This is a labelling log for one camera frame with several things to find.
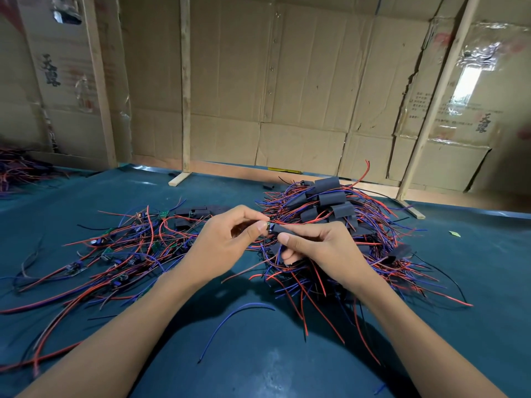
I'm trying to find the pile of unsleeved wired boards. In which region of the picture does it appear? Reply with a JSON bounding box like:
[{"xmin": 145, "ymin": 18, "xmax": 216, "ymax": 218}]
[{"xmin": 0, "ymin": 203, "xmax": 217, "ymax": 378}]

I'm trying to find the wide wooden post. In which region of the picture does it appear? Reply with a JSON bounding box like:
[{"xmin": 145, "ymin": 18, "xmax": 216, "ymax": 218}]
[{"xmin": 79, "ymin": 0, "xmax": 119, "ymax": 169}]

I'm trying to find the person's right forearm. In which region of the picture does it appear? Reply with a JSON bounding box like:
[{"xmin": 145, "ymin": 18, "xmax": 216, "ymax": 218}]
[{"xmin": 352, "ymin": 273, "xmax": 507, "ymax": 398}]

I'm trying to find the pile of black sleeve pieces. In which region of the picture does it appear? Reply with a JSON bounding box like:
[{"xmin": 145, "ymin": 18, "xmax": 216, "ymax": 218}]
[{"xmin": 170, "ymin": 205, "xmax": 225, "ymax": 221}]

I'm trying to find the person's left forearm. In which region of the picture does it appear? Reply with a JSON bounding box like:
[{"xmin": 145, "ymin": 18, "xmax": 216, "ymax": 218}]
[{"xmin": 20, "ymin": 265, "xmax": 209, "ymax": 398}]

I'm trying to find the person's left hand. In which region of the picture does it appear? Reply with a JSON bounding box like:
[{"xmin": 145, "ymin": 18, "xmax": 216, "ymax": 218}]
[{"xmin": 174, "ymin": 205, "xmax": 270, "ymax": 287}]

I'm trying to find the pale slanted wooden post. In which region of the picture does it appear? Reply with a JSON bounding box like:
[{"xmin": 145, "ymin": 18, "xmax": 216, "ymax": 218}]
[{"xmin": 395, "ymin": 0, "xmax": 482, "ymax": 221}]

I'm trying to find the black sleeve piece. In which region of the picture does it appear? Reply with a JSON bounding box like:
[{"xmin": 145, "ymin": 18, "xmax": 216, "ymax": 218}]
[{"xmin": 272, "ymin": 219, "xmax": 298, "ymax": 237}]

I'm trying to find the wooden ledge board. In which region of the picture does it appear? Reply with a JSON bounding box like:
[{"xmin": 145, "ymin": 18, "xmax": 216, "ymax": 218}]
[{"xmin": 133, "ymin": 155, "xmax": 531, "ymax": 214}]

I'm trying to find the wire pile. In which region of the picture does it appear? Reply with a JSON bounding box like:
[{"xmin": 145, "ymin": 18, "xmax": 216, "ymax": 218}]
[{"xmin": 0, "ymin": 147, "xmax": 63, "ymax": 196}]

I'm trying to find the thin wooden post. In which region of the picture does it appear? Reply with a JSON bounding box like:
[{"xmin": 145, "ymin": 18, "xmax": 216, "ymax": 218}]
[{"xmin": 168, "ymin": 0, "xmax": 194, "ymax": 187}]

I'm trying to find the person's right hand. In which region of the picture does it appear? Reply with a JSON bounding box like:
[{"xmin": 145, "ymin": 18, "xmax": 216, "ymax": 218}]
[{"xmin": 276, "ymin": 219, "xmax": 378, "ymax": 295}]

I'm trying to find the clear plastic sheet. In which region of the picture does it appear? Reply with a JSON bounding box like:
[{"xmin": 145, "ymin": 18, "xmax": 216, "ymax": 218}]
[{"xmin": 440, "ymin": 24, "xmax": 531, "ymax": 142}]

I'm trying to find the pile of sleeved wired boards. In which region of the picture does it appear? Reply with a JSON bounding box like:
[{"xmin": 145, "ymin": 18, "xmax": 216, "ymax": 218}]
[{"xmin": 220, "ymin": 160, "xmax": 474, "ymax": 365}]

